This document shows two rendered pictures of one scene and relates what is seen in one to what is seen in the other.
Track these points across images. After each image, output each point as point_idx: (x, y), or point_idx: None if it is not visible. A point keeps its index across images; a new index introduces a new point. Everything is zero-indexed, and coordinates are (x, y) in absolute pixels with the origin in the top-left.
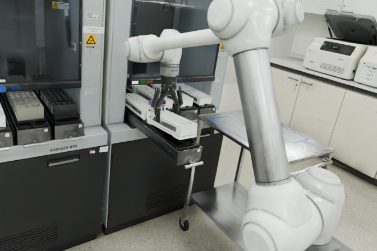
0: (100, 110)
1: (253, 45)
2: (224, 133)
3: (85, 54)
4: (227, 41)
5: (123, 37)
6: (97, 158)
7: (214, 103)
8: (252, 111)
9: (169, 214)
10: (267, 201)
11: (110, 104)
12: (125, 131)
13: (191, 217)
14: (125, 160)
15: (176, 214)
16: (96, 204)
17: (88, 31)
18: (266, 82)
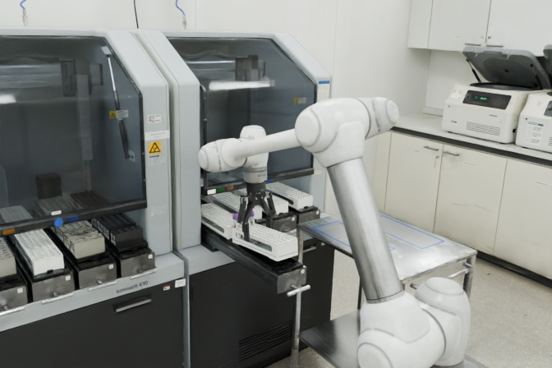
0: (171, 232)
1: (345, 157)
2: (333, 246)
3: (149, 166)
4: (319, 154)
5: (193, 137)
6: (172, 296)
7: (317, 204)
8: (352, 225)
9: (272, 366)
10: (379, 319)
11: (182, 223)
12: (204, 257)
13: (303, 366)
14: (209, 295)
15: (282, 365)
16: (175, 358)
17: (150, 137)
18: (364, 193)
